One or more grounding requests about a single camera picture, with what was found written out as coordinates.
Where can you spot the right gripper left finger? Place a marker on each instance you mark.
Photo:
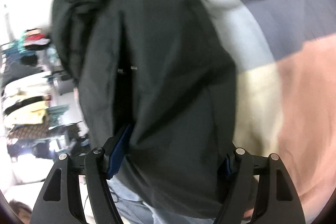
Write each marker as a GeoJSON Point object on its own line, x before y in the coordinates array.
{"type": "Point", "coordinates": [60, 199]}

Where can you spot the blue jeans leg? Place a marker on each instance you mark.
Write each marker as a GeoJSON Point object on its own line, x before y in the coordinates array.
{"type": "Point", "coordinates": [135, 210]}

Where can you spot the wardrobe shelves with clothes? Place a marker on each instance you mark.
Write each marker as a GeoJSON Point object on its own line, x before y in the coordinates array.
{"type": "Point", "coordinates": [39, 110]}

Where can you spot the black padded jacket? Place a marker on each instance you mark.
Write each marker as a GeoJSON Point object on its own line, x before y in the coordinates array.
{"type": "Point", "coordinates": [156, 70]}

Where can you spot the patchwork colourful bed cover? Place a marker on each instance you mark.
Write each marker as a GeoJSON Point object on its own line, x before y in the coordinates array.
{"type": "Point", "coordinates": [284, 51]}

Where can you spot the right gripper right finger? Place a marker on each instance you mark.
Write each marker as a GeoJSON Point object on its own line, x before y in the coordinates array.
{"type": "Point", "coordinates": [276, 200]}

